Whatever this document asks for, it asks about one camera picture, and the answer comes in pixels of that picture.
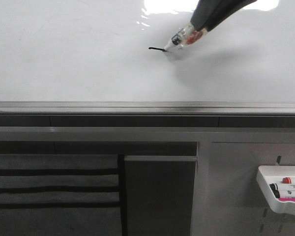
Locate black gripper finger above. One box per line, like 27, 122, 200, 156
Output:
204, 0, 256, 32
190, 0, 222, 31

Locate white black-tip whiteboard marker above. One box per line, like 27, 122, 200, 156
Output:
163, 23, 208, 52

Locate red-capped marker in tray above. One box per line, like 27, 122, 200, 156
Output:
282, 177, 295, 184

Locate dark grey metal panel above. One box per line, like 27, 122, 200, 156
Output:
125, 155, 197, 236

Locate black-capped marker in tray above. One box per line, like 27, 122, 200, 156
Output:
269, 182, 295, 191

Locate grey pegboard panel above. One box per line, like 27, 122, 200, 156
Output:
191, 142, 295, 236

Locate white plastic marker tray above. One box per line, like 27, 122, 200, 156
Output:
256, 165, 295, 215

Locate pink eraser in tray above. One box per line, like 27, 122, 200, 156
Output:
278, 198, 295, 202

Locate grey fabric organizer with black stripes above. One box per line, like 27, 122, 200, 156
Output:
0, 154, 127, 236

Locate white whiteboard with metal frame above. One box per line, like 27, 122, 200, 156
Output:
0, 0, 295, 115

